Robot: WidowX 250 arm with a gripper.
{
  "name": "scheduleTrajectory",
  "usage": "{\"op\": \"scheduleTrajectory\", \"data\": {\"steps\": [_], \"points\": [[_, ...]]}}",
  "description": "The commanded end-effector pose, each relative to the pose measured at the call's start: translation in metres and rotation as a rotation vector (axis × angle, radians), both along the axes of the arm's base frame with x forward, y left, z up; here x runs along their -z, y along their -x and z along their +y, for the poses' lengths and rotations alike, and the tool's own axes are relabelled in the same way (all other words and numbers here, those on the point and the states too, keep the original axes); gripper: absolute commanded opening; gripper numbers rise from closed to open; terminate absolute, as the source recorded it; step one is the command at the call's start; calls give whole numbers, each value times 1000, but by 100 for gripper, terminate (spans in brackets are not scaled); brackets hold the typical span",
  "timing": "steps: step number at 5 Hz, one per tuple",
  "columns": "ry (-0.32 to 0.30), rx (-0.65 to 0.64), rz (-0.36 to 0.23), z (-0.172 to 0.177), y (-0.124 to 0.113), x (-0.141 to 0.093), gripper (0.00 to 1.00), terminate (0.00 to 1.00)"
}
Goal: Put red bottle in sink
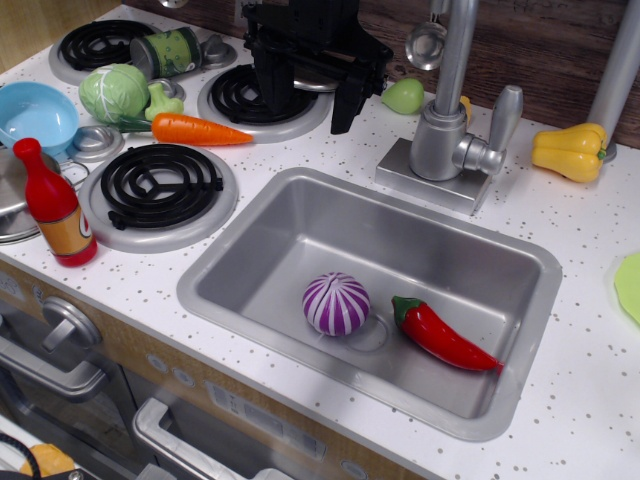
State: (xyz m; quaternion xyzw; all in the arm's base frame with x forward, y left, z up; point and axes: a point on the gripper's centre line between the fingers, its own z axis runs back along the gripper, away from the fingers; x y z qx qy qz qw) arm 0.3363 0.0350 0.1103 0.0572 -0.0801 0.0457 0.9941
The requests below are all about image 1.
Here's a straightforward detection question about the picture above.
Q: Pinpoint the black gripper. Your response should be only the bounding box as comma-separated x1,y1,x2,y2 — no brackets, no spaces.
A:
242,1,393,135

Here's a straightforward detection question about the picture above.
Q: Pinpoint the red toy bottle orange label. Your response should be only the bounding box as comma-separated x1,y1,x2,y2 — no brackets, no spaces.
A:
13,138,98,267

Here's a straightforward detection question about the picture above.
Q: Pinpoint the silver toy sink basin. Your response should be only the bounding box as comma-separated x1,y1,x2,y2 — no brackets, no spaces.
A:
177,168,562,441

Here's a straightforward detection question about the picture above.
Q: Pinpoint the silver pot lid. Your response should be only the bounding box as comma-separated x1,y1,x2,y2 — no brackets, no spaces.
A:
294,76,339,93

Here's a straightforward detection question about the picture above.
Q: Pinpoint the back right black burner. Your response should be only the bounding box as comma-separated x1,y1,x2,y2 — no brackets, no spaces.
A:
197,65,333,143

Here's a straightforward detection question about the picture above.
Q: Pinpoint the green toy pear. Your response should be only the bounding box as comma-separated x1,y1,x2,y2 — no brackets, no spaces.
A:
381,78,424,115

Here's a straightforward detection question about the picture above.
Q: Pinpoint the silver stove knob back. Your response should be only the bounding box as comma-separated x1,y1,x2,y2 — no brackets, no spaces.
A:
200,34,237,69

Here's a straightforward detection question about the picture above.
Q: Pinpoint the silver stove knob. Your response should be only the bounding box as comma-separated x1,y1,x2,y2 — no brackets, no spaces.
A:
148,78,186,101
66,125,124,163
200,34,237,69

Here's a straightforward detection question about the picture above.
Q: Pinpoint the hanging silver ladle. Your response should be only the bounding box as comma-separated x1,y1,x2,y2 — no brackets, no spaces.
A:
405,0,450,71

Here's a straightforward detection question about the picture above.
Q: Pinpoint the silver stove knob middle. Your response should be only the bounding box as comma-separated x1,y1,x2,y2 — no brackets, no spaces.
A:
148,78,186,101

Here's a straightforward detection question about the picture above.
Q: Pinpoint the green toy can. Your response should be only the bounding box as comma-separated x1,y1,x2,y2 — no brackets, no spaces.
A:
130,27,202,80

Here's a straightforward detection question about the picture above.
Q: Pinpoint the orange toy carrot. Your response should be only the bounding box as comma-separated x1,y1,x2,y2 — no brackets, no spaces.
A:
116,113,254,147

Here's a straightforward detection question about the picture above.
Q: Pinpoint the silver toy faucet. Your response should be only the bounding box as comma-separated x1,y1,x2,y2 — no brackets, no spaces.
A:
375,0,524,215

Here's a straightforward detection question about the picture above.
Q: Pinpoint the small green toy broccoli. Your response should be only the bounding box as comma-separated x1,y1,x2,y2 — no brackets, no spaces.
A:
144,83,184,121

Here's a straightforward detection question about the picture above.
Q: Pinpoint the front black stove burner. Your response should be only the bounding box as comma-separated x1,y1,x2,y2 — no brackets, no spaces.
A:
79,144,238,254

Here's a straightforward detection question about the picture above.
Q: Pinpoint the green toy cabbage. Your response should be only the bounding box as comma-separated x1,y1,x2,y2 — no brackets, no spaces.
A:
78,64,150,124

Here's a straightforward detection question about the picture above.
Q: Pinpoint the back left black burner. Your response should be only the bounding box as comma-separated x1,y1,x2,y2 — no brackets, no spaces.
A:
48,20,159,86

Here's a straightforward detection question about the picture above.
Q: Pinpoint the purple white toy onion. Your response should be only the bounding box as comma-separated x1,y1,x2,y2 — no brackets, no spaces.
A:
302,272,370,337

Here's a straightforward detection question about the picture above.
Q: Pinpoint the silver stove knob front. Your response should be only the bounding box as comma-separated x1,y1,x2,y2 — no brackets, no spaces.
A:
66,125,124,163

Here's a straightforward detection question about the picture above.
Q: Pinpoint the red toy chili pepper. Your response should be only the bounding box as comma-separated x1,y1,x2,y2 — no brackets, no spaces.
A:
391,296,504,373

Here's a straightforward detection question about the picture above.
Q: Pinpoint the yellow toy bell pepper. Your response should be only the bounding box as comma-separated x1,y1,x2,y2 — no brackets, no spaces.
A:
531,123,608,183

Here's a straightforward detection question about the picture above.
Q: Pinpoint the light blue plastic bowl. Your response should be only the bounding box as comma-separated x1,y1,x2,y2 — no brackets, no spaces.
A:
1,81,79,156

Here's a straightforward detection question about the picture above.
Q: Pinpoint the silver metal pole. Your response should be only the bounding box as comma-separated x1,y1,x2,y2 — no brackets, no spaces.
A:
587,0,639,163

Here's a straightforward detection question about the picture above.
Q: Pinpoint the silver metal pot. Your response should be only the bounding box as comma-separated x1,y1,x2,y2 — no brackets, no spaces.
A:
0,147,40,244

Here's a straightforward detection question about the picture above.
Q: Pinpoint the silver oven knob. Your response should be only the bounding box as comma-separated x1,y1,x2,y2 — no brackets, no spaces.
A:
41,296,102,353

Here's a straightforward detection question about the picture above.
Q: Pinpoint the light green plate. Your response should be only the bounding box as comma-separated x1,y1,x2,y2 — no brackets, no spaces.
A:
614,253,640,323

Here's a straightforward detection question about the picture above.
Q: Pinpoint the left silver oven handle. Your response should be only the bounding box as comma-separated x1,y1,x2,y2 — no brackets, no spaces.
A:
1,337,109,403

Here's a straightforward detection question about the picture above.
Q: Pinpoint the silver oven handle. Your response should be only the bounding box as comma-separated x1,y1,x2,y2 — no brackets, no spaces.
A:
131,397,296,480
1,337,109,403

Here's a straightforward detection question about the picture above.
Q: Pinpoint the right silver oven handle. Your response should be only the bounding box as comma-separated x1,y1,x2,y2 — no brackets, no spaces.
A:
131,397,296,480

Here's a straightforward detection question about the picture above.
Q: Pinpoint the yellow object with black cable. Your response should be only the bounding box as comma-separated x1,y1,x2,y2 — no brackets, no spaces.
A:
1,433,76,479

